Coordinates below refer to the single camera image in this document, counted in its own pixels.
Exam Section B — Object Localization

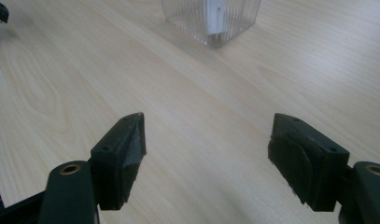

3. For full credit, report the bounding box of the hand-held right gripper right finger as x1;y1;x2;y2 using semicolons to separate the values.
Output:
267;113;350;213

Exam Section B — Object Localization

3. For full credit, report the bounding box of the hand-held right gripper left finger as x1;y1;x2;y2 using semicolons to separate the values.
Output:
90;112;148;211

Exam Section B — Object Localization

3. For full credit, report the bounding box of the clear ribbed plastic container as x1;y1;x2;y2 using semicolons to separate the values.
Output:
160;0;262;49

